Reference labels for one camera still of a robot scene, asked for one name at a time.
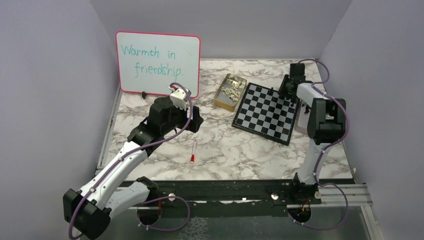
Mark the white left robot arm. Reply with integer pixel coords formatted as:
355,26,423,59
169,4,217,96
62,95,204,240

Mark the pile of white chess pieces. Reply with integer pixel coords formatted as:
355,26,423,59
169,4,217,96
221,77,243,102

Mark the white and red marker pen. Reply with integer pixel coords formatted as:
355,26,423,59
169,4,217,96
190,140,197,164

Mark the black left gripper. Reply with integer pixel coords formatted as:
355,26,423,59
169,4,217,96
161,101,204,135

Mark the gold tin tray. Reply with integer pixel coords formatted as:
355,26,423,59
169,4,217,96
213,73,248,112

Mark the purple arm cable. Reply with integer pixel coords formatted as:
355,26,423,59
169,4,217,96
68,82,194,240
288,58,350,231

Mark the pink tin tray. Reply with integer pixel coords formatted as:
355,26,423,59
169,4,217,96
294,100,310,135

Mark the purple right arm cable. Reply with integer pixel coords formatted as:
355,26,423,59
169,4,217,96
288,58,350,231

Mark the black and silver chessboard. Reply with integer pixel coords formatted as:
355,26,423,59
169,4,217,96
231,83,300,146

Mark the pink framed whiteboard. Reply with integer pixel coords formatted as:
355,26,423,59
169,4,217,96
115,31,201,98

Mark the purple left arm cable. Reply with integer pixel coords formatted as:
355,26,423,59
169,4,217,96
68,82,194,240

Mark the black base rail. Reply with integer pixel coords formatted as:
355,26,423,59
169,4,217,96
139,179,321,218

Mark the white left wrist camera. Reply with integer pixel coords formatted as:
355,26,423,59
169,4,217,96
169,88,191,111

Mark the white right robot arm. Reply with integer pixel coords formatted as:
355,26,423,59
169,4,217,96
278,60,350,204

